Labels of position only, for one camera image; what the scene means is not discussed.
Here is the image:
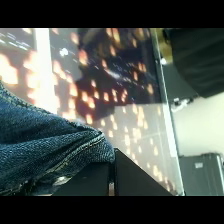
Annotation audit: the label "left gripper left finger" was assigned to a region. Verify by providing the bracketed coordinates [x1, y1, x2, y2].
[53, 161, 114, 197]

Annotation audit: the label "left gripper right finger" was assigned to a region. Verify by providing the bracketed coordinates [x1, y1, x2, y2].
[113, 147, 173, 197]

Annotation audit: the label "blue jeans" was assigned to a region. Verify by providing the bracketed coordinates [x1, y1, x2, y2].
[0, 79, 116, 197]

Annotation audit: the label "grey case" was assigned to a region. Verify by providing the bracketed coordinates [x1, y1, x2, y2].
[178, 152, 224, 197]

